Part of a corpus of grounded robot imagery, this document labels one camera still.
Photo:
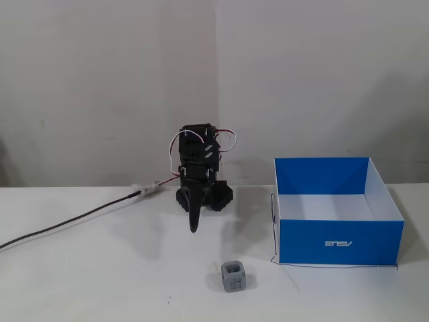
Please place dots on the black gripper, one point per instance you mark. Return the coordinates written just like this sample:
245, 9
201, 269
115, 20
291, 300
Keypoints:
196, 184

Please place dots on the small gray block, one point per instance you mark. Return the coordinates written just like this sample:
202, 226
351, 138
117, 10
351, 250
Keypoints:
233, 276

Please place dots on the black robot arm with base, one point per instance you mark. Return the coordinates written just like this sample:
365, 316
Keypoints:
194, 147

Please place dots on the blue and white cardboard box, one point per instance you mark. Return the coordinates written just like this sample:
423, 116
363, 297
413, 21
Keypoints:
338, 241

